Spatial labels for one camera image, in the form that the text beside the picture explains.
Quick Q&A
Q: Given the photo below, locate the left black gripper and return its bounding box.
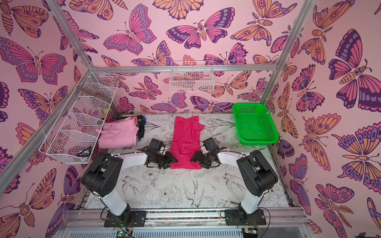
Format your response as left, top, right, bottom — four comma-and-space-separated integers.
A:
155, 151, 180, 169

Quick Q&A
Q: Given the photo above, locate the magenta t-shirt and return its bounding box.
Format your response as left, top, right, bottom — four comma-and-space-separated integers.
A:
171, 116, 205, 170

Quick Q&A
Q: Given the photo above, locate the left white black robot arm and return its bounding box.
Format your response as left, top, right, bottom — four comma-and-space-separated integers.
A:
81, 139, 178, 228

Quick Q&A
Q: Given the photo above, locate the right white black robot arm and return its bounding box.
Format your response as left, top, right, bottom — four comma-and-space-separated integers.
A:
190, 137, 278, 227

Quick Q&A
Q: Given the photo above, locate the folded light pink t-shirt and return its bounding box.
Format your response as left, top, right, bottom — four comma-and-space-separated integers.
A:
96, 118, 138, 149

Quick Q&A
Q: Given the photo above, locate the green plastic basket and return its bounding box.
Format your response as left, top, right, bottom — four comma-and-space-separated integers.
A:
232, 103, 279, 146

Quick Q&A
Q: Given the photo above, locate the black triangle object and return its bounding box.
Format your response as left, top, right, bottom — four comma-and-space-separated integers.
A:
76, 146, 93, 158

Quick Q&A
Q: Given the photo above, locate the left green circuit board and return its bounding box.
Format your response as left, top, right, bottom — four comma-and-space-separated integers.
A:
116, 230, 132, 238

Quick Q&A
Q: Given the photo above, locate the green circuit board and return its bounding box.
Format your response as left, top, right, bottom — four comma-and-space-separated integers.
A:
242, 228, 258, 238
116, 230, 132, 238

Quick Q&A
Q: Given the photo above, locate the right green circuit board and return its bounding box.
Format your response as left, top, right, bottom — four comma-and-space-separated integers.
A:
242, 228, 258, 238

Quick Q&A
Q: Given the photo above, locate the small white wire basket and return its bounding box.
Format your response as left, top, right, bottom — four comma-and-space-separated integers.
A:
168, 60, 215, 93

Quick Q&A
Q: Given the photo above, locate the long white wire basket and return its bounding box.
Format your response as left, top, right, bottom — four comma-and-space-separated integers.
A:
38, 71, 120, 164

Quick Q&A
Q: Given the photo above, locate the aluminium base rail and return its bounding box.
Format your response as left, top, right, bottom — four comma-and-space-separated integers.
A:
56, 207, 314, 238

